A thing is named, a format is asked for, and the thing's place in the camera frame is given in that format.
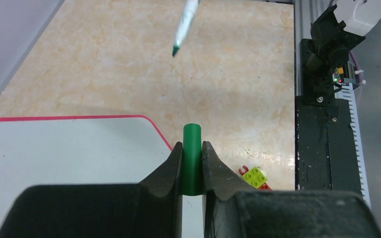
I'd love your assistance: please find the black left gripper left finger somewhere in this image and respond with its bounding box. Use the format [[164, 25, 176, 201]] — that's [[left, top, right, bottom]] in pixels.
[[137, 142, 183, 238]]

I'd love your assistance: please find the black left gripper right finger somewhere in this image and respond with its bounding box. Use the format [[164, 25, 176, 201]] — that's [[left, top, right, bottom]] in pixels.
[[202, 141, 253, 238]]

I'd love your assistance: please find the green marker cap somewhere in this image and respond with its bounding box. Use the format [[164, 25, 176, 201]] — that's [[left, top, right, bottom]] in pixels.
[[182, 123, 202, 196]]

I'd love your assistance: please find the pink-framed whiteboard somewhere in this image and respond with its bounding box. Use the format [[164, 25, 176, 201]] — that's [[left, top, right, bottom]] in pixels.
[[0, 115, 204, 238]]

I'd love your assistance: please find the green white marker pen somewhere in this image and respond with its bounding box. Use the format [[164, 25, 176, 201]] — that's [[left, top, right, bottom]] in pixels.
[[172, 0, 200, 57]]

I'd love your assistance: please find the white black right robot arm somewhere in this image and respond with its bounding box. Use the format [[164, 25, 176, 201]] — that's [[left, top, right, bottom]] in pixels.
[[301, 0, 381, 107]]

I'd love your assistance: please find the red yellow toy brick car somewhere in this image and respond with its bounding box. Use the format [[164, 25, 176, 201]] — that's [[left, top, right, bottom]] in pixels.
[[238, 165, 272, 190]]

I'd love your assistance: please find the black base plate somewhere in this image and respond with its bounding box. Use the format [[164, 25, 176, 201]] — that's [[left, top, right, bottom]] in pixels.
[[295, 39, 364, 194]]

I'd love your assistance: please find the aluminium frame rail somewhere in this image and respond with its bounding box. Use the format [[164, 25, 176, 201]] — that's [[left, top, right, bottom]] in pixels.
[[292, 0, 381, 238]]

